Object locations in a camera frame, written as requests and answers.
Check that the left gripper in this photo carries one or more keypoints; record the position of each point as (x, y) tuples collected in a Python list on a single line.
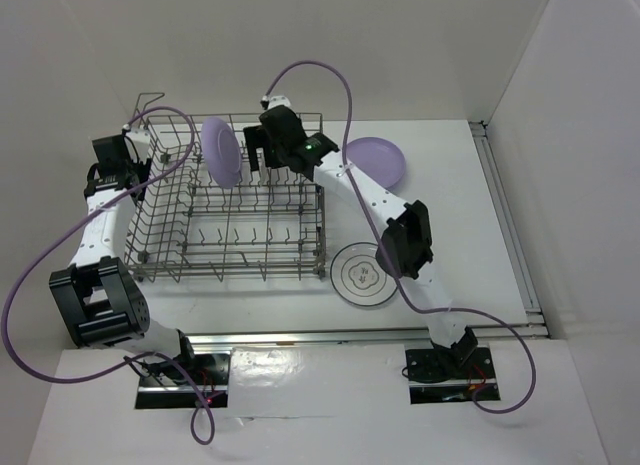
[(143, 167)]

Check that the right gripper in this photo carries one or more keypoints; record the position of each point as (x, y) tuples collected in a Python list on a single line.
[(257, 137)]

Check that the large purple plate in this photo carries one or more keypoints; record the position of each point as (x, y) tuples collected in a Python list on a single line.
[(221, 152)]

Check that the grey wire dish rack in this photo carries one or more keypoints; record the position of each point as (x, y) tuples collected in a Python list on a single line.
[(272, 224)]

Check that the small purple plate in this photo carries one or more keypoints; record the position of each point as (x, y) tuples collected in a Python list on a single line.
[(379, 158)]

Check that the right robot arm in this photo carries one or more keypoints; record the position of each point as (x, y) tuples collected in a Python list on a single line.
[(401, 229)]

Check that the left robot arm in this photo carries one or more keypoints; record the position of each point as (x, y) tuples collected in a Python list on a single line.
[(98, 298)]

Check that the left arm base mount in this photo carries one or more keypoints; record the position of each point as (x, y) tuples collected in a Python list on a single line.
[(162, 387)]

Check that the aluminium rail front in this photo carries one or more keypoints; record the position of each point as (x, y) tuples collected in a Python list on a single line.
[(298, 338)]

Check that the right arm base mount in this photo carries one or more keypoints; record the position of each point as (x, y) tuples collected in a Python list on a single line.
[(430, 383)]

